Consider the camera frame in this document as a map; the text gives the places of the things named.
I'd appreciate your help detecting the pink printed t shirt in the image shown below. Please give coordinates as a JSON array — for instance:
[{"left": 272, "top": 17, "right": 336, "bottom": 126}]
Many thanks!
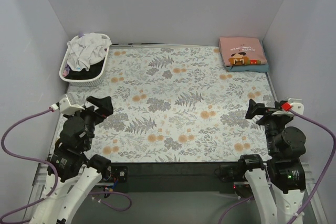
[{"left": 219, "top": 37, "right": 267, "bottom": 67}]

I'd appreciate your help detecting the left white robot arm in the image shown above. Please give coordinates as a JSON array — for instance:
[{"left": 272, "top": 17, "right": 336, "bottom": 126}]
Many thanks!
[{"left": 30, "top": 95, "right": 113, "bottom": 223}]

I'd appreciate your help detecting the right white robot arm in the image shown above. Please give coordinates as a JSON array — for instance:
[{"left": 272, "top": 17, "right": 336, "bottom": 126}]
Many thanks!
[{"left": 238, "top": 98, "right": 306, "bottom": 223}]

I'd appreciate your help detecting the white laundry basket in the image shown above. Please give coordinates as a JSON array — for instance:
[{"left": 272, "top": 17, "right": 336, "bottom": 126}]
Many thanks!
[{"left": 59, "top": 33, "right": 110, "bottom": 87}]

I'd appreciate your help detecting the black garment in basket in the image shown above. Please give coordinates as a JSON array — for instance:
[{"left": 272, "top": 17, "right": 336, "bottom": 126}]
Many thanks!
[{"left": 65, "top": 60, "right": 104, "bottom": 80}]

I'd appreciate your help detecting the folded teal t shirt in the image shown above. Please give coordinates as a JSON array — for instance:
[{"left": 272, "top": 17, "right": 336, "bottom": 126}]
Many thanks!
[{"left": 225, "top": 63, "right": 269, "bottom": 73}]

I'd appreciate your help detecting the white crumpled garment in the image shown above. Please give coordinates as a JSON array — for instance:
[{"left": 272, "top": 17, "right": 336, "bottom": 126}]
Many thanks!
[{"left": 67, "top": 33, "right": 112, "bottom": 72}]

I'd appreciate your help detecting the floral table mat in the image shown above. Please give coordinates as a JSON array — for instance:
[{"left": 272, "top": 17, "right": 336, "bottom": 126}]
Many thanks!
[{"left": 67, "top": 47, "right": 274, "bottom": 163}]

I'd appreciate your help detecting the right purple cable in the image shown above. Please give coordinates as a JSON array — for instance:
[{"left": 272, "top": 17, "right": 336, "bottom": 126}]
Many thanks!
[{"left": 217, "top": 105, "right": 336, "bottom": 224}]

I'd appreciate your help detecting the purple cable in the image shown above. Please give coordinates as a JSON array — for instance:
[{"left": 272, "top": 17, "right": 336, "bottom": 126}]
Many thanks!
[
  {"left": 0, "top": 105, "right": 133, "bottom": 221},
  {"left": 217, "top": 105, "right": 336, "bottom": 224}
]

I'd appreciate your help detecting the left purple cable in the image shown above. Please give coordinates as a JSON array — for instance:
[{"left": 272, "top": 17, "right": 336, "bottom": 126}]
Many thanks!
[{"left": 0, "top": 105, "right": 133, "bottom": 221}]

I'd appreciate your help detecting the aluminium frame rail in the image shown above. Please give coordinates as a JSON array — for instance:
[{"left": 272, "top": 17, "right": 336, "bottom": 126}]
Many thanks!
[{"left": 33, "top": 163, "right": 315, "bottom": 186}]

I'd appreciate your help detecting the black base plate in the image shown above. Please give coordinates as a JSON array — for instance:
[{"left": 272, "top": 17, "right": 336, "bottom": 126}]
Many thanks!
[{"left": 101, "top": 162, "right": 247, "bottom": 193}]

